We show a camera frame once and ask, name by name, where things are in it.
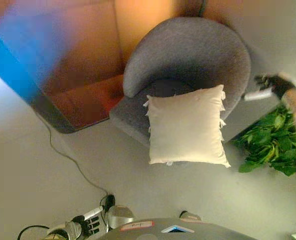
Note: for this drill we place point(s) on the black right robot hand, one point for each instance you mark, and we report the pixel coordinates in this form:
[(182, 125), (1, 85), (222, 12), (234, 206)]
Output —
[(280, 83)]

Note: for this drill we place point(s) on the cream fringed throw pillow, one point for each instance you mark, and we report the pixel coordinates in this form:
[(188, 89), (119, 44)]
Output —
[(185, 130)]

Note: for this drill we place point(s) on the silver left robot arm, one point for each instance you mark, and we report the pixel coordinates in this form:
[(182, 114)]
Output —
[(68, 231)]

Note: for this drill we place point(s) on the green leafy houseplant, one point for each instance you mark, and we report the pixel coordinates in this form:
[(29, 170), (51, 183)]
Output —
[(270, 142)]

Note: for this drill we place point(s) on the grey fabric tub armchair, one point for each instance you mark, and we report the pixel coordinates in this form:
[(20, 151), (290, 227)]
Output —
[(187, 50)]

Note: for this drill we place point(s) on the silver robot torso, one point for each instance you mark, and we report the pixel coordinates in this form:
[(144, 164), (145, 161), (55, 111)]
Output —
[(175, 233)]

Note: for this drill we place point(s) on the black left robot foot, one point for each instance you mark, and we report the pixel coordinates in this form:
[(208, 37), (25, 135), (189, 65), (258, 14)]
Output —
[(109, 201)]

